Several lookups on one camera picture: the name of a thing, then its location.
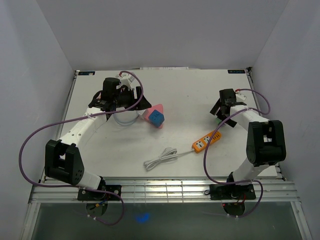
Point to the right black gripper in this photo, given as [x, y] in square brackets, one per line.
[216, 107]

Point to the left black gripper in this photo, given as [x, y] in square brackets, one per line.
[142, 103]

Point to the white charger plug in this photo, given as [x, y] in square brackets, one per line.
[143, 115]

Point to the green charger plug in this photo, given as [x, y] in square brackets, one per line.
[218, 121]

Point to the pink triangular power strip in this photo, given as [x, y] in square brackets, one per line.
[158, 107]

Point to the dark blue cube socket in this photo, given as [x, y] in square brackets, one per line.
[156, 118]

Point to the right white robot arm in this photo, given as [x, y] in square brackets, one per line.
[265, 143]

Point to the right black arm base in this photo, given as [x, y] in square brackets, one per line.
[231, 192]

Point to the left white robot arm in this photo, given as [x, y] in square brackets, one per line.
[63, 160]

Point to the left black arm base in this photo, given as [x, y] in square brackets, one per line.
[87, 195]

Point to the orange power strip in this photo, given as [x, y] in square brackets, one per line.
[208, 139]

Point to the right blue corner label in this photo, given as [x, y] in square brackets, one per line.
[236, 71]

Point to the blue corner label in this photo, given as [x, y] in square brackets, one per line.
[86, 73]
[236, 71]

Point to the left blue corner label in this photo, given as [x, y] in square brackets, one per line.
[86, 73]

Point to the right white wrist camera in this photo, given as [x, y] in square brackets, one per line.
[240, 97]

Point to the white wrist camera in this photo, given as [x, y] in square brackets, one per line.
[240, 97]
[127, 80]

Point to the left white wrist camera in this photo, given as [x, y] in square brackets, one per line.
[127, 80]

